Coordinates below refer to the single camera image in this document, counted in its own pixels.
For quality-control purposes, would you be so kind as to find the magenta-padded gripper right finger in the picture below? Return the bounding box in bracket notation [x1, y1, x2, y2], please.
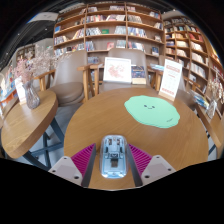
[125, 143, 177, 188]

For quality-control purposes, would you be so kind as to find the dark covered book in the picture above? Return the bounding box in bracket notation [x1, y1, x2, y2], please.
[130, 65, 148, 86]

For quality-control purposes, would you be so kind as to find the transparent computer mouse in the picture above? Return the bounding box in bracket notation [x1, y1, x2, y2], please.
[99, 134, 129, 180]

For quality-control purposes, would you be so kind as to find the wide wooden bookshelf unit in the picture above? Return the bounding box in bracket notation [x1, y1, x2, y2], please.
[52, 2, 166, 66]

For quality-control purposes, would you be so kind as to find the small white sign stand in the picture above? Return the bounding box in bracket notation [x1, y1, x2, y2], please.
[14, 77, 28, 106]

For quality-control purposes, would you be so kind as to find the glass vase with dried flowers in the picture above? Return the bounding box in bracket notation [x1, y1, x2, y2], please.
[205, 71, 224, 120]

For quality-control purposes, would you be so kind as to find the green smiley mouse pad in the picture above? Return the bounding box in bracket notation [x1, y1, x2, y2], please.
[123, 95, 181, 129]

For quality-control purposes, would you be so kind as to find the glass vase with pink flowers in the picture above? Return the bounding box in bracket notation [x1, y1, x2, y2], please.
[13, 49, 56, 110]

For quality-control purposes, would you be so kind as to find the curved wooden bookshelf unit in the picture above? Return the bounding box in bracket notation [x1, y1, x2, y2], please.
[163, 14, 224, 101]

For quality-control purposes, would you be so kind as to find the stack of colourful magazines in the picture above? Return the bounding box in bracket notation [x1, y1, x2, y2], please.
[193, 91, 211, 109]

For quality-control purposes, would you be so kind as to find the white red-printed sign stand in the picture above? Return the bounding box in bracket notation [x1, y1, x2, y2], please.
[158, 58, 184, 102]

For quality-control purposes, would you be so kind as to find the round wooden side table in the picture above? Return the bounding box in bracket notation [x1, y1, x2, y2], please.
[0, 89, 65, 171]
[194, 101, 224, 158]

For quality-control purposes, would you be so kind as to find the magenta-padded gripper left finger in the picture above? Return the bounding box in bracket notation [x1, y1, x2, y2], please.
[48, 143, 98, 188]

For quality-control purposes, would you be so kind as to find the white framed floral picture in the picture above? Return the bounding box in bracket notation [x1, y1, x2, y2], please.
[102, 56, 132, 84]

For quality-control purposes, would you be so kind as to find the distant wooden bookshelf unit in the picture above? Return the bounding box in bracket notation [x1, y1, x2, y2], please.
[16, 44, 36, 64]

